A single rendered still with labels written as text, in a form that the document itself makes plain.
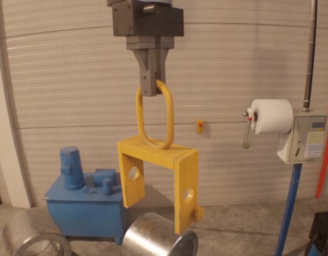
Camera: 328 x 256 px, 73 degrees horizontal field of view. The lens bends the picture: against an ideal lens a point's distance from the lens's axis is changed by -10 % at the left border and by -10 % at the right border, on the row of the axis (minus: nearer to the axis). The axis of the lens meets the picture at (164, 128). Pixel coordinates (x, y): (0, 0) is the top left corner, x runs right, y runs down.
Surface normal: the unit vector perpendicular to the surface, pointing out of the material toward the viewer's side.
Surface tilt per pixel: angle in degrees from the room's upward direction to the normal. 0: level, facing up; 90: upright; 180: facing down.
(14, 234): 31
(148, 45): 90
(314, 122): 90
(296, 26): 90
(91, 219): 90
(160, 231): 9
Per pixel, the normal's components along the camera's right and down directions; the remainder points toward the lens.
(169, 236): -0.12, -0.91
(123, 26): -0.62, 0.25
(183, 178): 0.78, 0.17
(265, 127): 0.01, 0.59
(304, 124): 0.00, 0.30
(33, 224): 0.08, -0.98
